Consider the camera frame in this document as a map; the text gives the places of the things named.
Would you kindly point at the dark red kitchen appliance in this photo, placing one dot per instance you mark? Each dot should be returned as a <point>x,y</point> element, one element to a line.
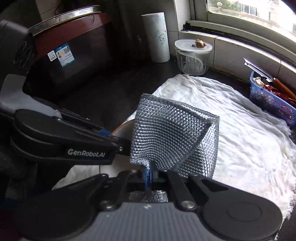
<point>81,69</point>

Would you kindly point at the white fringed cloth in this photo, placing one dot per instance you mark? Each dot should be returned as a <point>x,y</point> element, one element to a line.
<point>242,143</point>

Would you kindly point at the blue label sticker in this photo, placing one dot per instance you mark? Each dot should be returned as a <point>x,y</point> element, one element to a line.
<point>65,56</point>

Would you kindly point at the blue plastic basket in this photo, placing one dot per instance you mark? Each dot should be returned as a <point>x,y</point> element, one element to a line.
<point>270,102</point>

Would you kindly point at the garlic bulb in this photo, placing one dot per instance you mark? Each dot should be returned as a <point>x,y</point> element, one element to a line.
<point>258,81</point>

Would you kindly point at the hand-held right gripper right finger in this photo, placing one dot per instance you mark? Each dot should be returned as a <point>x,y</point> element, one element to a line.
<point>152,175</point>

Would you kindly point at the glass jar with lid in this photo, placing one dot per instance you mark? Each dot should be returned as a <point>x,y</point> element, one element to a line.
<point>193,62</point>

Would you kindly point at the white paper towel roll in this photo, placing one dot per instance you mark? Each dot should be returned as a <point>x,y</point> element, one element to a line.
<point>156,37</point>

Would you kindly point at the dried red chilies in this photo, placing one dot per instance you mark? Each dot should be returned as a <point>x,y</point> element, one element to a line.
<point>277,92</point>

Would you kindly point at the white bowl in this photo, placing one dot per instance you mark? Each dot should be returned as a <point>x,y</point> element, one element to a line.
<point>124,163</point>

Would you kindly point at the window frame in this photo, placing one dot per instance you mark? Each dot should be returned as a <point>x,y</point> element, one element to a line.
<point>231,25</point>

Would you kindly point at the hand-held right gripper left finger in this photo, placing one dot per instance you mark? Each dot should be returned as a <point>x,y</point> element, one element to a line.
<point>146,178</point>

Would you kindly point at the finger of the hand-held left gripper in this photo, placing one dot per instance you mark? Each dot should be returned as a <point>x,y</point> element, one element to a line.
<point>123,146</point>
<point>104,132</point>

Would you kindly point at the small brown ginger piece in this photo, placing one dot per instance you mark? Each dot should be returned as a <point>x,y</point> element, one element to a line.
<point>200,43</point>

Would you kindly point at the silver mesh dishcloth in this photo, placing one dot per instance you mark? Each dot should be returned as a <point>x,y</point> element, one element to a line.
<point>171,132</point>

